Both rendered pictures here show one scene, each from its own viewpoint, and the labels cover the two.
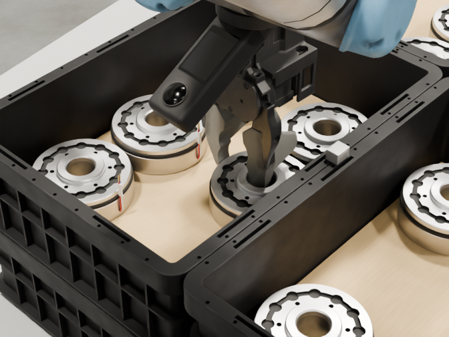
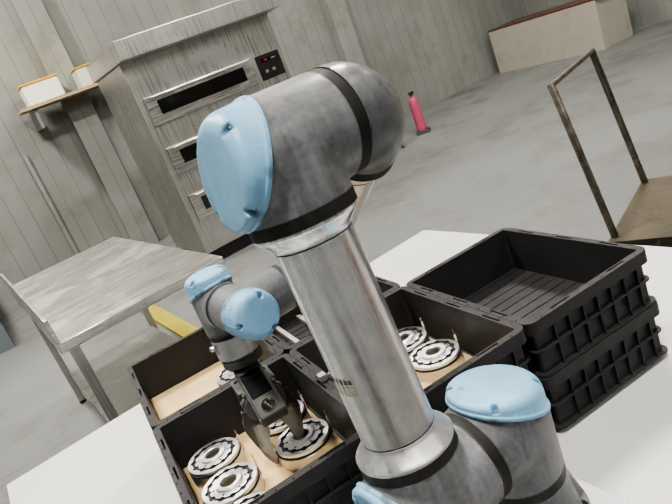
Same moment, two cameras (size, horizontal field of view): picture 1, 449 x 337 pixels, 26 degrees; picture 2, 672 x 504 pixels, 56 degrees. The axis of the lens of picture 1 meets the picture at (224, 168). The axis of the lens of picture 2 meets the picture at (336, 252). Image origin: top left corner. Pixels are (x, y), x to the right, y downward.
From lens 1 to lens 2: 0.77 m
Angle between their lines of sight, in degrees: 59
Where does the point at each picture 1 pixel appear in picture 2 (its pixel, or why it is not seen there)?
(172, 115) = (280, 408)
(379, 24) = not seen: hidden behind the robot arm
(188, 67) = (256, 394)
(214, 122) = (263, 434)
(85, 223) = (321, 464)
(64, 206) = (305, 472)
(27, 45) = not seen: outside the picture
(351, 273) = not seen: hidden behind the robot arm
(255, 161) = (296, 425)
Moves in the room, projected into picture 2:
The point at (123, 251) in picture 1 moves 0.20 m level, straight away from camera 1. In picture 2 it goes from (349, 446) to (231, 467)
